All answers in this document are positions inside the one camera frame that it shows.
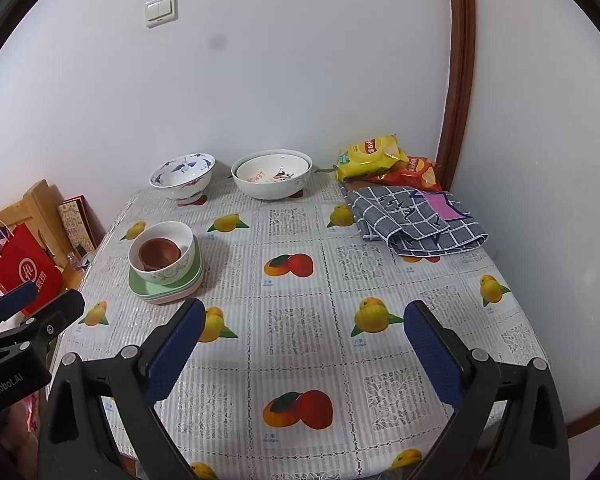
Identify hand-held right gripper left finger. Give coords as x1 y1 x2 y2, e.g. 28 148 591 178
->
37 298 207 480

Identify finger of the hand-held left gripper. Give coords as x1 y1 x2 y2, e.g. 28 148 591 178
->
0 280 39 333
0 288 86 357

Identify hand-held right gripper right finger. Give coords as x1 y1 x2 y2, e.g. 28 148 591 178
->
402 300 571 480

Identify light blue plate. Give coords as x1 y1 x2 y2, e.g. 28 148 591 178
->
139 291 196 306

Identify green plate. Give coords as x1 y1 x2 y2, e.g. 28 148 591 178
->
128 259 204 302

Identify brown clay bowl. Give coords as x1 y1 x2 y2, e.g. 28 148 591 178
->
139 238 182 271

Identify red paper bag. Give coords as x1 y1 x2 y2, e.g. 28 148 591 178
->
0 220 64 317

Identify patterned brown box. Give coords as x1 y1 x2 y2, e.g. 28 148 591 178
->
57 195 99 257

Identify grey checked cloth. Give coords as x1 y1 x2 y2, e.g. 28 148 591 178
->
342 185 490 257

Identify blue and white flower bowl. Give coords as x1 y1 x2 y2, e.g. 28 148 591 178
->
149 152 216 204

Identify red chip bag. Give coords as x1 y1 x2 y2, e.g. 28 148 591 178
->
370 156 443 192

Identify large white bowl grey pattern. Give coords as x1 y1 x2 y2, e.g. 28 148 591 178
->
231 149 313 200

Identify white bowl with orange print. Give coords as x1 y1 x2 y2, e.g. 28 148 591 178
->
235 155 310 185

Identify yellow chip bag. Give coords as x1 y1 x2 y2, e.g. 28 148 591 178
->
336 134 410 182

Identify brown wooden door frame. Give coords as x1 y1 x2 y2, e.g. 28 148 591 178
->
434 0 477 193

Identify white light switch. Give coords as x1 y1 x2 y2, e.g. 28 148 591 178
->
145 0 178 29

